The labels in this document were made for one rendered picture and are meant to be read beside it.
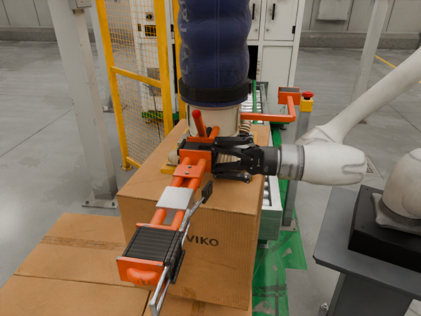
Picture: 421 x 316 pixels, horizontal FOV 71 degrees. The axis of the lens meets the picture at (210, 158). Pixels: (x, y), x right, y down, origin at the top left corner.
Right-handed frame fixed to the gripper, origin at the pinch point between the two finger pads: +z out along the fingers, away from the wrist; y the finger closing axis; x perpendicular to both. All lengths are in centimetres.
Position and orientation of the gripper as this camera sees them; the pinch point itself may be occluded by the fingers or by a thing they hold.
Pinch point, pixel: (197, 156)
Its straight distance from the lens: 77.7
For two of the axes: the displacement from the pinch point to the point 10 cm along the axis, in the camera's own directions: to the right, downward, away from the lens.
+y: 0.0, 8.7, 4.9
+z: -9.9, -0.6, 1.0
